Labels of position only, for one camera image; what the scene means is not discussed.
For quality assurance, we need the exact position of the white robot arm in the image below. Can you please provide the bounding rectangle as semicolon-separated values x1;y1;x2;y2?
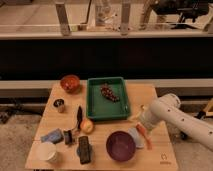
139;93;213;151

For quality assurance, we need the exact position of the orange-brown bowl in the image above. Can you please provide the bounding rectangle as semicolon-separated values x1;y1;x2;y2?
60;75;80;93

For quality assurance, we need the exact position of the purple bowl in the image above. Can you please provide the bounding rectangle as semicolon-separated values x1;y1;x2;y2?
106;131;136;162

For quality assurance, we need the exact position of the grey-blue folded towel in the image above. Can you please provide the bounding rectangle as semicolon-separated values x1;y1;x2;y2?
128;127;144;149

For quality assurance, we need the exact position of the dark red grape bunch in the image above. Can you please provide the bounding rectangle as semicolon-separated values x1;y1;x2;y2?
100;84;119;102

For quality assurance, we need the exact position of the green plastic tray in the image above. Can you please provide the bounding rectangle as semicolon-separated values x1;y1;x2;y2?
86;77;130;121

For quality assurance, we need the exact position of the dark purple eggplant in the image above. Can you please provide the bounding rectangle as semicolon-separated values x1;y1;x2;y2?
77;106;83;129

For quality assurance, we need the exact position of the peach apple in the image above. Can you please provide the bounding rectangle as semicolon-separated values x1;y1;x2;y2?
80;119;94;134

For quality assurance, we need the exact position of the small dark-topped cup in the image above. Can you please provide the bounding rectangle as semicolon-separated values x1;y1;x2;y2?
53;99;65;113

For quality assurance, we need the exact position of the small black brush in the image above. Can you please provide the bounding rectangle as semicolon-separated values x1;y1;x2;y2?
64;130;75;145

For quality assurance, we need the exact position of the blue sponge block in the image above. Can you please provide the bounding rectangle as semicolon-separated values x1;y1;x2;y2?
41;129;63;144

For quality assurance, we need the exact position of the orange carrot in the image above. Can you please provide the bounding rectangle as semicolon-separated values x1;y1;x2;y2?
136;124;152;150

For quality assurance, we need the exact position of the black rectangular remote block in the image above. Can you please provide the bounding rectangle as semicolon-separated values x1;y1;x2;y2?
79;136;91;164

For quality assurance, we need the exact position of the white paper cup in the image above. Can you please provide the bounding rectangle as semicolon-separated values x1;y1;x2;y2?
36;142;57;163

